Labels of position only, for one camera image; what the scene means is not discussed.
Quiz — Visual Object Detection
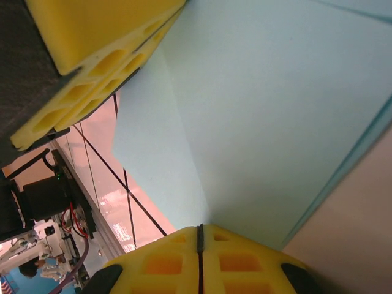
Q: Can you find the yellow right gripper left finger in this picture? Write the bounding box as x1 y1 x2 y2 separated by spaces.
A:
82 225 200 294

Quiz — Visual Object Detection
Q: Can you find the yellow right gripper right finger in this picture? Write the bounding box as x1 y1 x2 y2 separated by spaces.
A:
200 223 319 294

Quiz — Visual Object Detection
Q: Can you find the light blue cloth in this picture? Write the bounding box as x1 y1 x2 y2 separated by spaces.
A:
111 0 392 251

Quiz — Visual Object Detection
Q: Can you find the aluminium mounting rail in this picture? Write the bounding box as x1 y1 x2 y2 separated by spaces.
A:
56 134 126 261

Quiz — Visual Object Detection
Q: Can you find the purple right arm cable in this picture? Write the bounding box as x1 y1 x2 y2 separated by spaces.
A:
50 238 92 294

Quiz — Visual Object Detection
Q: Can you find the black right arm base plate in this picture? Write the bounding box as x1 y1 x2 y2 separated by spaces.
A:
50 148 97 239

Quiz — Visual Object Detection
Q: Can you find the red right base wire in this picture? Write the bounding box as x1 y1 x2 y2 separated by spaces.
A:
61 200 88 238

